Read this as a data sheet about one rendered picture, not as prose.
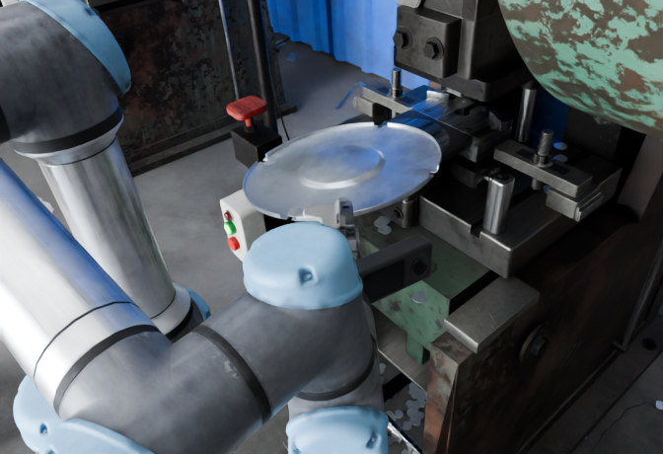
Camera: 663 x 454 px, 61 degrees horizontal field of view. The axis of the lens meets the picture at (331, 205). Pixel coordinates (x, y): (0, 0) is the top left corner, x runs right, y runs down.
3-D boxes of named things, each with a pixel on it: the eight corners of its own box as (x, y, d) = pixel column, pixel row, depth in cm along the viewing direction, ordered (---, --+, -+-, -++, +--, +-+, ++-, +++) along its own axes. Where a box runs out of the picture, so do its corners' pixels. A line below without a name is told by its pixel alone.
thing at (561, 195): (578, 222, 82) (594, 164, 76) (486, 175, 93) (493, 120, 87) (600, 204, 85) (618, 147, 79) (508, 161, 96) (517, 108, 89)
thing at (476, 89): (484, 118, 82) (488, 84, 79) (389, 78, 95) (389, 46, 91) (549, 84, 89) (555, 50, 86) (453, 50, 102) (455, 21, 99)
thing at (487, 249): (506, 280, 82) (512, 250, 78) (318, 160, 111) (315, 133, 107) (615, 195, 96) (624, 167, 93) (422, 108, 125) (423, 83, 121)
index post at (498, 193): (496, 236, 81) (505, 182, 75) (479, 226, 83) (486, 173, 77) (508, 227, 82) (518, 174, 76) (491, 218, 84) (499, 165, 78)
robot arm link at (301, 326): (246, 334, 30) (290, 458, 36) (377, 230, 37) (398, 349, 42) (172, 285, 36) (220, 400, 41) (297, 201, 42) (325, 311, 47)
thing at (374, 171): (307, 124, 99) (306, 119, 98) (468, 128, 84) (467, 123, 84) (203, 209, 78) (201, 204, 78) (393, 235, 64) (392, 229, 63)
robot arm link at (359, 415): (384, 415, 37) (400, 489, 42) (371, 306, 47) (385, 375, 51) (270, 430, 38) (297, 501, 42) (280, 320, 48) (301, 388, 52)
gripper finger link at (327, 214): (302, 184, 70) (300, 224, 62) (349, 181, 70) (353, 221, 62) (305, 204, 72) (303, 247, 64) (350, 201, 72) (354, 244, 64)
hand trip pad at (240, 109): (245, 150, 107) (239, 114, 103) (229, 138, 111) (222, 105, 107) (275, 137, 111) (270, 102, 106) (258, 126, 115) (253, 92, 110)
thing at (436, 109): (476, 162, 91) (478, 138, 88) (408, 129, 100) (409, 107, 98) (509, 142, 95) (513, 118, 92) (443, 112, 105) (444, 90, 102)
